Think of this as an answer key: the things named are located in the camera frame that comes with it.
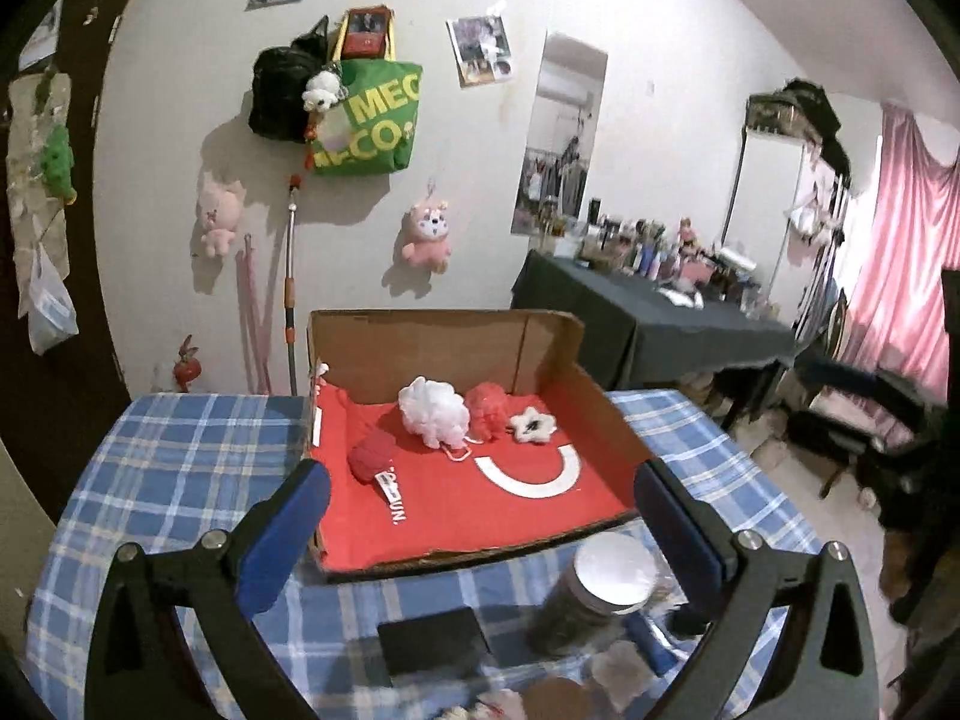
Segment pink bear plush toy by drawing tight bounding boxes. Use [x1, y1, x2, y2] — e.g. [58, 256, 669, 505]
[397, 199, 453, 273]

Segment coral mesh bath pouf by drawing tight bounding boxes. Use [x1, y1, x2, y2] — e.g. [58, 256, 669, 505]
[465, 381, 515, 440]

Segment small white plush toy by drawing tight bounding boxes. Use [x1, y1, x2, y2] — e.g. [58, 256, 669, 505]
[301, 69, 347, 113]

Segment wall mirror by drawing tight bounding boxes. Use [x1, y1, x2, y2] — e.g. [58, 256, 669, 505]
[511, 34, 608, 237]

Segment white wardrobe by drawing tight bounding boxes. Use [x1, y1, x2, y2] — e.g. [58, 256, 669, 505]
[721, 131, 848, 338]

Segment black hanging bag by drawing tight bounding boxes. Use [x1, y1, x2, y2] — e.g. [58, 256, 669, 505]
[247, 15, 331, 143]

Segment large glass jar dark contents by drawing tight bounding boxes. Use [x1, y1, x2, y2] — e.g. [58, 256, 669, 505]
[525, 532, 661, 657]

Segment dark brown door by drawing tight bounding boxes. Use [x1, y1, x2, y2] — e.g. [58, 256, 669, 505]
[0, 0, 155, 481]

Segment white paper sheet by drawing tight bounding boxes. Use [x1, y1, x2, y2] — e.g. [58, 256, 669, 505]
[19, 0, 65, 68]

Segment white star-shaped puff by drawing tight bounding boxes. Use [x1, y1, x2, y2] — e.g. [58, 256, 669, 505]
[506, 406, 557, 445]

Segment blue plaid blanket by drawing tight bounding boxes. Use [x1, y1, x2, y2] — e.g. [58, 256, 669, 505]
[26, 388, 826, 720]

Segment white mesh bath pouf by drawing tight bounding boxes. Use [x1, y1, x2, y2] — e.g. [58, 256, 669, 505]
[397, 377, 475, 460]

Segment green tote bag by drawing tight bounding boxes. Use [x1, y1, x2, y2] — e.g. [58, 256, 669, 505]
[309, 11, 425, 177]

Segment mop pole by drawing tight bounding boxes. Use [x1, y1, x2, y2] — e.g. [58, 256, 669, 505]
[283, 175, 302, 398]

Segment cardboard box red inside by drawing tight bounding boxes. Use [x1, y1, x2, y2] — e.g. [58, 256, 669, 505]
[304, 307, 657, 586]

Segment desk with dark cloth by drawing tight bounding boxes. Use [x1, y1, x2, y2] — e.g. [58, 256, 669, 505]
[511, 249, 800, 428]

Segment cream hanging organizer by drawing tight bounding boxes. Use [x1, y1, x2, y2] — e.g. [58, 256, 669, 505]
[4, 71, 76, 316]

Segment red crochet yarn ball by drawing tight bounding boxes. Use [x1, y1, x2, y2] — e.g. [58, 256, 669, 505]
[347, 431, 410, 503]

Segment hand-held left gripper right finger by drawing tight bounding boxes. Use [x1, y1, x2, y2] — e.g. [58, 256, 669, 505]
[632, 456, 880, 720]

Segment red framed picture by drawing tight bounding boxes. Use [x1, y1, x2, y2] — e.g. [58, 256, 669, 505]
[341, 6, 395, 59]

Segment patterned storage box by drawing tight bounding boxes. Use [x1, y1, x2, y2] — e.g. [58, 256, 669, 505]
[742, 90, 815, 137]

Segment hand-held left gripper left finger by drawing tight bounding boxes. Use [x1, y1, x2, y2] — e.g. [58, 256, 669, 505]
[84, 457, 332, 720]

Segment small blue packet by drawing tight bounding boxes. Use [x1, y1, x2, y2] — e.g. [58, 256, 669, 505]
[626, 611, 680, 676]

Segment pink bunny plush toy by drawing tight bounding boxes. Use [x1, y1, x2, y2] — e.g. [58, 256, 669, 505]
[196, 172, 248, 257]

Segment pink rods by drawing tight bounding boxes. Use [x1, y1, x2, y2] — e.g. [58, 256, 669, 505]
[236, 235, 277, 395]

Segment tan round powder puff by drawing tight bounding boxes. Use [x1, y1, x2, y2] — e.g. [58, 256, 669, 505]
[521, 679, 601, 720]

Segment white cotton pad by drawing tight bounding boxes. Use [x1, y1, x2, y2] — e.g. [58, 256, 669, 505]
[592, 641, 653, 710]

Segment black bag on wardrobe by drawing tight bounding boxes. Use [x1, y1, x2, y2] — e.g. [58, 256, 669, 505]
[784, 77, 852, 173]

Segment clear plastic bag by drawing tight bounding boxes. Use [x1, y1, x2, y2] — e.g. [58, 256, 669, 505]
[26, 244, 80, 353]

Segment photo wall poster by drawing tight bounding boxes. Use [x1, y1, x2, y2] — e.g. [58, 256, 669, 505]
[446, 13, 517, 89]

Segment small red hanging ornament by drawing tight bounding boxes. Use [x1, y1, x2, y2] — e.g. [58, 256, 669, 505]
[174, 335, 203, 391]

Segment printed tin box black lid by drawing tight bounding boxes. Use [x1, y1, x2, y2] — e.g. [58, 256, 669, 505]
[376, 607, 492, 687]

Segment green plush toy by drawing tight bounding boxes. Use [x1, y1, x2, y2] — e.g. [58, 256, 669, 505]
[39, 124, 78, 203]

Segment white hanging bag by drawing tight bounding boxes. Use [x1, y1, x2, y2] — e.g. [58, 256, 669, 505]
[784, 165, 848, 263]

